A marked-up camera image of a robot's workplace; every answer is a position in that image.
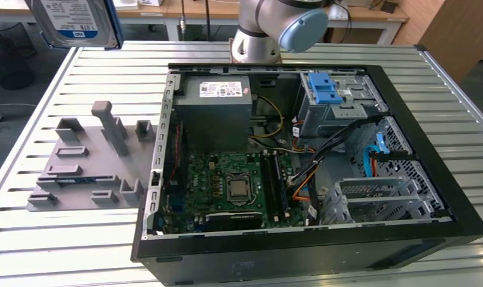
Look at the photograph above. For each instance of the black RAM stick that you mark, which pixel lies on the black RAM stick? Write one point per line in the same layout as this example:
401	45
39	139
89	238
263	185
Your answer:
282	188

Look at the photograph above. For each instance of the small white box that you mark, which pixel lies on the small white box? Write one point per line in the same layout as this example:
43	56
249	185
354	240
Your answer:
150	2

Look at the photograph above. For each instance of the CPU socket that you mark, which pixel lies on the CPU socket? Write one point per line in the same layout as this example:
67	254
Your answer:
239	175

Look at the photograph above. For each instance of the wooden desk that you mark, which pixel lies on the wooden desk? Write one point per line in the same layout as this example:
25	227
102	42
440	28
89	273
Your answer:
166	12

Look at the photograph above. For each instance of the black mesh bin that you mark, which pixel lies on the black mesh bin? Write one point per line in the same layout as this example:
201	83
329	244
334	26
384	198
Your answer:
10	65

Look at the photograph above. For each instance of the small black desk item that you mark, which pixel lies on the small black desk item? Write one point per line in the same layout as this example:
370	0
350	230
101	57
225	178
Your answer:
389	7

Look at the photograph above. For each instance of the hard disk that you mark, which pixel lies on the hard disk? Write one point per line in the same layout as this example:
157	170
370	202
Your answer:
78	24

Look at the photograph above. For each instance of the grey parts rack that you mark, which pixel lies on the grey parts rack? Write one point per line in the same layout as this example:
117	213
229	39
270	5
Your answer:
90	167

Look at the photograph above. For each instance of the wooden cabinet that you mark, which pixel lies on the wooden cabinet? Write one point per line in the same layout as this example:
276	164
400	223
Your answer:
465	30

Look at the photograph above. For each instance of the black graphics card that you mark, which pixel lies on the black graphics card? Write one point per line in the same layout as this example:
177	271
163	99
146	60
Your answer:
233	219

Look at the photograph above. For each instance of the black open PC case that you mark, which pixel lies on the black open PC case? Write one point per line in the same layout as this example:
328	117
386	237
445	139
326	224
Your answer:
305	248

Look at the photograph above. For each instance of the blue plastic drive latch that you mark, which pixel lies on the blue plastic drive latch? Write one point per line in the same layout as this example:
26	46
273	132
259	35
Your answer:
324	89

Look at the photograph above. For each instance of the metal disk bay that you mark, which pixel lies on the metal disk bay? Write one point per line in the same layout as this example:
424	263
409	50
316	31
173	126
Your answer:
380	200

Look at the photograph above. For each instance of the grey power supply unit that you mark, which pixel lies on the grey power supply unit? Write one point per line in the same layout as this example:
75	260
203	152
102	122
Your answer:
213	125

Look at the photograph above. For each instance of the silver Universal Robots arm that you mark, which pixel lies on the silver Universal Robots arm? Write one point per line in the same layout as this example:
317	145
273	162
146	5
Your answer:
257	45

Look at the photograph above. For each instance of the metal optical drive cage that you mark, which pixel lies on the metal optical drive cage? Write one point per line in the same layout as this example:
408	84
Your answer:
345	112

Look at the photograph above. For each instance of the black RAM slot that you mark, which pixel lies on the black RAM slot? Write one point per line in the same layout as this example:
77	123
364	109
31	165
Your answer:
269	185

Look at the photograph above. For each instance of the blue RAM stick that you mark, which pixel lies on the blue RAM stick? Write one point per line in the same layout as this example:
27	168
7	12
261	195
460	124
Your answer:
75	180

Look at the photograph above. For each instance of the green motherboard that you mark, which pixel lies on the green motherboard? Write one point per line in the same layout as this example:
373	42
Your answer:
209	167

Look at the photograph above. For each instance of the large white box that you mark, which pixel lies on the large white box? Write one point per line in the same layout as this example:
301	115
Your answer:
130	6

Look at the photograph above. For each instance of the silver CPU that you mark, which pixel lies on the silver CPU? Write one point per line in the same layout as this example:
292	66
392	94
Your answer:
239	189

